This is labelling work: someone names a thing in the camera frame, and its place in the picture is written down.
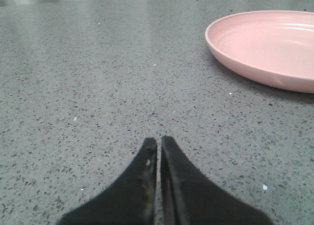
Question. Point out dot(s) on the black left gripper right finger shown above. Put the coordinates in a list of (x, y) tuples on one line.
[(190, 198)]

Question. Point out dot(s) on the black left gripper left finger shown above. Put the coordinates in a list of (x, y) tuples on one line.
[(129, 200)]

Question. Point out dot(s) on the pink plate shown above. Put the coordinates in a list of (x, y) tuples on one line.
[(271, 47)]

